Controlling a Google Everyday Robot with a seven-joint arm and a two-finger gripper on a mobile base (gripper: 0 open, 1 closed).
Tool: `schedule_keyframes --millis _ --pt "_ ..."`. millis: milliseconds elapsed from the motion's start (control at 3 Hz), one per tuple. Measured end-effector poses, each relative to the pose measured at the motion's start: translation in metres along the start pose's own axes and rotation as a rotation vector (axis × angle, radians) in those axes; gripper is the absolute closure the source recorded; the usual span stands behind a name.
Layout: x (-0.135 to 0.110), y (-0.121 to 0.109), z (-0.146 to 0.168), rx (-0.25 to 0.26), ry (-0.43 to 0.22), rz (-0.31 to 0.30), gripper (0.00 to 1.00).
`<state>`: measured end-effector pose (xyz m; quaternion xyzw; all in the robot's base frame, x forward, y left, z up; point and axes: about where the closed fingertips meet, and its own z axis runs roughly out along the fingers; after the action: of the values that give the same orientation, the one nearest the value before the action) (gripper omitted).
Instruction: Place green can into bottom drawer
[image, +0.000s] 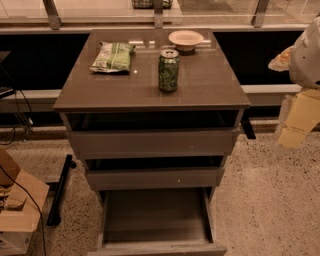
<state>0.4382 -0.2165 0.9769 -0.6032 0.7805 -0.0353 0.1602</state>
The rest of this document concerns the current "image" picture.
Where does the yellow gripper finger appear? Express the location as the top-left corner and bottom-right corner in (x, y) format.
(273, 89), (320, 154)
(268, 46), (293, 72)

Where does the green soda can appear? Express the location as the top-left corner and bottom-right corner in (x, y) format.
(158, 49), (180, 92)

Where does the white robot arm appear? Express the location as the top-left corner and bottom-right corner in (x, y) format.
(268, 15), (320, 154)

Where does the grey drawer cabinet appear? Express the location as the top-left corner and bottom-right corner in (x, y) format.
(52, 28), (252, 256)

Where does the bottom grey drawer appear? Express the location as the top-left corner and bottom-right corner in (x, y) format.
(87, 188), (227, 256)

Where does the grey drawer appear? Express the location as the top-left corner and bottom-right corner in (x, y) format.
(86, 167), (224, 191)
(68, 129), (239, 160)
(87, 188), (227, 256)

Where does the top grey drawer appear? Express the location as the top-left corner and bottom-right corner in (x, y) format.
(68, 129), (239, 160)

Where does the middle grey drawer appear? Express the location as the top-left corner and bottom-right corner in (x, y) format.
(86, 167), (224, 191)

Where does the white paper bowl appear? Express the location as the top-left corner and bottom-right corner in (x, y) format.
(168, 30), (204, 52)

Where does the green chip bag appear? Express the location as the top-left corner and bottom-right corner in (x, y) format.
(89, 42), (135, 73)

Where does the black floor stand leg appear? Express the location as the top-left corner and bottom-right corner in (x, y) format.
(46, 154), (76, 226)

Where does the brown cardboard box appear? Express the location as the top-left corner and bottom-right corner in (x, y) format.
(0, 149), (49, 256)

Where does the black bracket behind cabinet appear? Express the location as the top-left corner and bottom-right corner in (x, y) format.
(241, 110), (256, 140)

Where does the black cable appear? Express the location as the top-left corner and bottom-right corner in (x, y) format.
(0, 63), (48, 256)

